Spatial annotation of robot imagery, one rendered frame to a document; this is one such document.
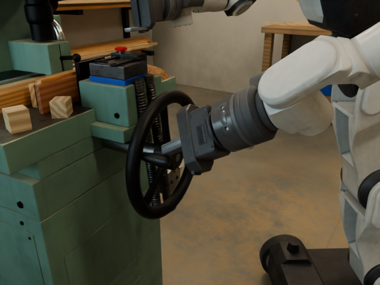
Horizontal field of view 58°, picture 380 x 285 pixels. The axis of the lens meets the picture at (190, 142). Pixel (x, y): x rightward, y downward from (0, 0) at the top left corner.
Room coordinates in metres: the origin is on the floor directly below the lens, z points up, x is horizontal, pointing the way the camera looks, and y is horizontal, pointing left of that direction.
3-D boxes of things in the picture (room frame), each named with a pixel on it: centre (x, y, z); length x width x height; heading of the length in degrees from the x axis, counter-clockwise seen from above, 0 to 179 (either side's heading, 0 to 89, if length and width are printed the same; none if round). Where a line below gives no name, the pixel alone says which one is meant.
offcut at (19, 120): (0.62, 0.33, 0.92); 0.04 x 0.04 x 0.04; 41
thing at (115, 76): (0.80, 0.16, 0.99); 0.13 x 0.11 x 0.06; 152
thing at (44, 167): (0.83, 0.30, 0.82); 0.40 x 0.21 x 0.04; 152
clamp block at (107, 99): (0.80, 0.16, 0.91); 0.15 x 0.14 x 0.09; 152
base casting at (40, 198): (0.91, 0.46, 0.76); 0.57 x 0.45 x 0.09; 62
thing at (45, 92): (0.82, 0.27, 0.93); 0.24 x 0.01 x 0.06; 152
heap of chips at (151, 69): (1.07, 0.14, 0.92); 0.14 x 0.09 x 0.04; 62
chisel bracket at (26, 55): (0.86, 0.37, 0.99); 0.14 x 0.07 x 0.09; 62
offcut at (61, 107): (0.71, 0.27, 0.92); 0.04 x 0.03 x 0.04; 2
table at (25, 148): (0.84, 0.24, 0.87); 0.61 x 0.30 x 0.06; 152
